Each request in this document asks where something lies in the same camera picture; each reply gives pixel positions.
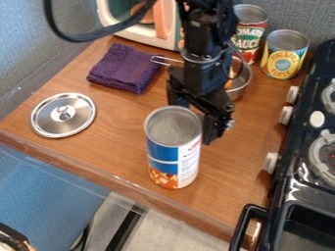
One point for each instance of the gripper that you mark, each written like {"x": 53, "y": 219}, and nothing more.
{"x": 202, "y": 78}

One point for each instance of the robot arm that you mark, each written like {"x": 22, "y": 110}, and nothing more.
{"x": 203, "y": 29}

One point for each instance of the blue and white can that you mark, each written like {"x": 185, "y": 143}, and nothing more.
{"x": 174, "y": 147}

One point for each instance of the red tomato sauce can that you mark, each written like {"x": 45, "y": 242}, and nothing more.
{"x": 250, "y": 31}

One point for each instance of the yellow pineapple can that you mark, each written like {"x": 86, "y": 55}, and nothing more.
{"x": 284, "y": 54}

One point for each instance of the silver pot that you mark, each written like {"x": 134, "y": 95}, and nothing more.
{"x": 239, "y": 80}

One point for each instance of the purple cloth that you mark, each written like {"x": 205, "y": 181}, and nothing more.
{"x": 123, "y": 68}

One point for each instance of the toy microwave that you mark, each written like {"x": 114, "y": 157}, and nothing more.
{"x": 140, "y": 19}

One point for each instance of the toy stove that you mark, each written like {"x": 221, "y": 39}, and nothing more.
{"x": 303, "y": 157}

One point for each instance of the silver lid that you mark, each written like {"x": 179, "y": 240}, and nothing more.
{"x": 63, "y": 114}

